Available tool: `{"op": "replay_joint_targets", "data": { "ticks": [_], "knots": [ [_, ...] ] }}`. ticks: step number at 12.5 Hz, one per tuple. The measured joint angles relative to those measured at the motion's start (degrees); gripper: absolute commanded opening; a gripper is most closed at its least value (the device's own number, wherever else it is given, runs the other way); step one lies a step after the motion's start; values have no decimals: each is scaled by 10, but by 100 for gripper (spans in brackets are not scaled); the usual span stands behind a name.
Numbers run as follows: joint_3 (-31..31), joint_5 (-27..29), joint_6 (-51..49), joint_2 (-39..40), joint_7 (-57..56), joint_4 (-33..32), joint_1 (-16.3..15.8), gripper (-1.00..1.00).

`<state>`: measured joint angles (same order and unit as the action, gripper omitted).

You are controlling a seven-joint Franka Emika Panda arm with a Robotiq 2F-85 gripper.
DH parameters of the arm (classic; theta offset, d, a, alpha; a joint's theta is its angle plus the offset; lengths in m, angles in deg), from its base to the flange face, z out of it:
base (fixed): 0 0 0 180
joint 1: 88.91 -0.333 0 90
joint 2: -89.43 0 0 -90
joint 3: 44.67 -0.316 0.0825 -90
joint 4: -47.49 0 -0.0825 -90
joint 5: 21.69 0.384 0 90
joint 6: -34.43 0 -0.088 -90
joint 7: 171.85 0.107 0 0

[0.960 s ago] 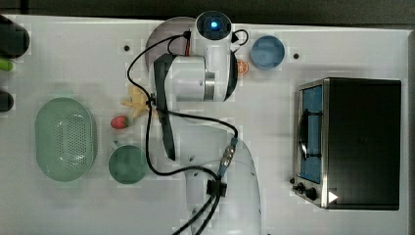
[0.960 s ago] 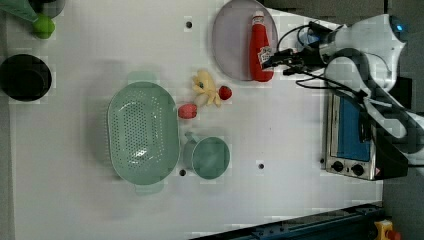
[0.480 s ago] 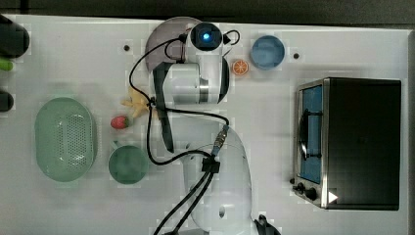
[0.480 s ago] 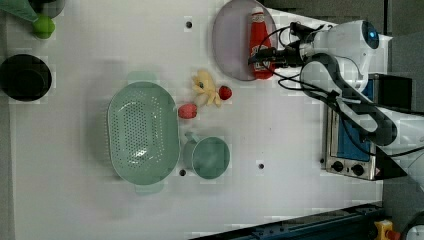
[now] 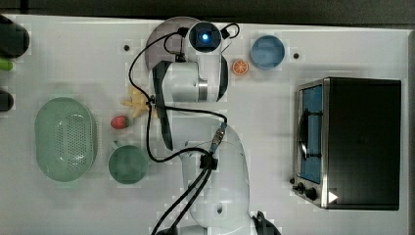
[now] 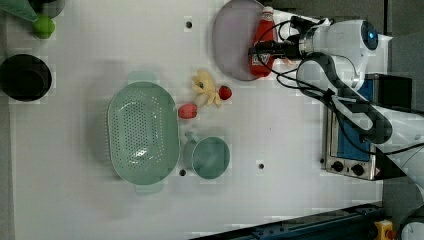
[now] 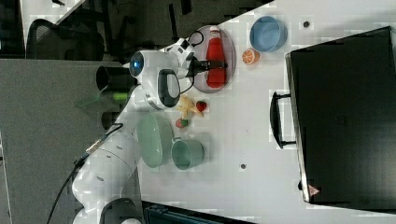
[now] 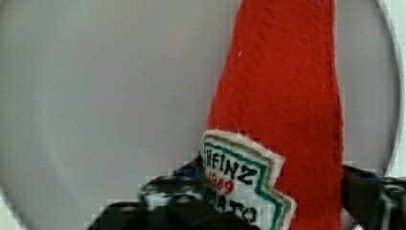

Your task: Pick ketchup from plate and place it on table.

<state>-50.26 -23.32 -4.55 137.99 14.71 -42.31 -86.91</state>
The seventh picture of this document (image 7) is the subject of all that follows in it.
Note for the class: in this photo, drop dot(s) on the pink plush strawberry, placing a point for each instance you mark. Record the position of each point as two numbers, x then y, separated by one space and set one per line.
181 123

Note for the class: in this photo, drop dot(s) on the orange slice toy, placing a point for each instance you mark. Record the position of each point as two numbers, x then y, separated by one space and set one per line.
250 56

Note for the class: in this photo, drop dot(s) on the red plush ketchup bottle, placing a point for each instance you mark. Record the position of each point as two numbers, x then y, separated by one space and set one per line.
216 78

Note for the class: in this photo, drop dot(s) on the blue bowl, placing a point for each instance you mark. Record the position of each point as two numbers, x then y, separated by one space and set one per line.
268 34

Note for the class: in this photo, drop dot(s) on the black office chair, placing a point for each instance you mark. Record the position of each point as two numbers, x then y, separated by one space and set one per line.
74 39

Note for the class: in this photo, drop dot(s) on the red plush strawberry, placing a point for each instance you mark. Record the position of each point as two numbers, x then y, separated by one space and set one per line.
201 106

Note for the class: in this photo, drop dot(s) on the grey round plate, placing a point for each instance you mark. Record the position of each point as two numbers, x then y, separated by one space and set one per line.
201 40

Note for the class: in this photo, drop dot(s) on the green mug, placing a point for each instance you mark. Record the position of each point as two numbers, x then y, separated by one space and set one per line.
186 154

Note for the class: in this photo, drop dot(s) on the black toaster oven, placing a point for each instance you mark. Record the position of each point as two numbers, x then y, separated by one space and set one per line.
342 96

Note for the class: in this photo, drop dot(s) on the green colander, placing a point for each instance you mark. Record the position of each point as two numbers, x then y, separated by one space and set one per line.
154 135

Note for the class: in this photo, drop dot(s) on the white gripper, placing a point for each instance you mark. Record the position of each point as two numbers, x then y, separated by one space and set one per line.
182 55

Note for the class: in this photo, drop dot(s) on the green toy fruit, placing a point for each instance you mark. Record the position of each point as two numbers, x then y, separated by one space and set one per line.
120 96

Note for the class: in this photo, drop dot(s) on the black round pot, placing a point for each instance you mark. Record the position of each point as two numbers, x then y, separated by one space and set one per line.
114 78

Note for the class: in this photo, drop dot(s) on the yellow plush banana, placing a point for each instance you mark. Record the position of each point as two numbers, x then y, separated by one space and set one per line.
186 106

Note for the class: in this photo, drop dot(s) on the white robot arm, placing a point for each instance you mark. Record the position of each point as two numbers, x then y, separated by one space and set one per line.
102 171

